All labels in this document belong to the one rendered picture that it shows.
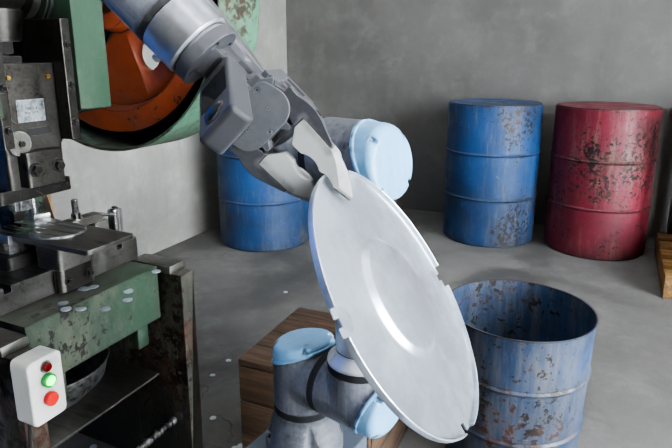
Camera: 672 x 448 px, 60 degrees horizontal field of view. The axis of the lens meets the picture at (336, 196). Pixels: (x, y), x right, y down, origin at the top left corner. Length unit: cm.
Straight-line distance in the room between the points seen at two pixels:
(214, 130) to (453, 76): 390
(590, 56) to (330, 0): 191
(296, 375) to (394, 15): 365
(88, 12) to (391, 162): 94
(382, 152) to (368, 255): 30
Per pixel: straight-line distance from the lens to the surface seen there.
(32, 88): 152
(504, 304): 201
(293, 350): 108
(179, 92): 163
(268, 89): 57
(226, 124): 50
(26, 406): 132
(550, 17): 424
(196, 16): 60
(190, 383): 176
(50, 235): 150
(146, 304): 163
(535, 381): 167
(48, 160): 151
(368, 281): 56
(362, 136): 85
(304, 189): 58
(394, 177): 88
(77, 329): 148
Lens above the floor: 120
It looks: 14 degrees down
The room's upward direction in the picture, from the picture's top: straight up
